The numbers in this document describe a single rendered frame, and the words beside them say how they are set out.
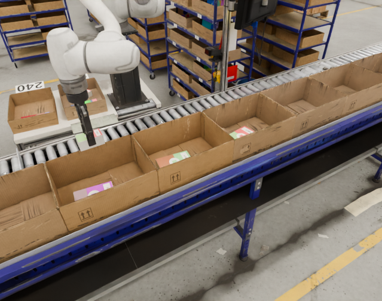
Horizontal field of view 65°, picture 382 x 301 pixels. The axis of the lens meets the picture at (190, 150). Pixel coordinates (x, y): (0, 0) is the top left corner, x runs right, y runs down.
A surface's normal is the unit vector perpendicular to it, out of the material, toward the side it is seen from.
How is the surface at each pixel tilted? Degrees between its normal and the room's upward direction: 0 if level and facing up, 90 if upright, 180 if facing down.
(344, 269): 0
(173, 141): 89
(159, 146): 89
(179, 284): 0
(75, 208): 90
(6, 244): 91
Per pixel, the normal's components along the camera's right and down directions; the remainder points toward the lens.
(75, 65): 0.09, 0.66
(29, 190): 0.50, 0.54
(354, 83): -0.87, 0.32
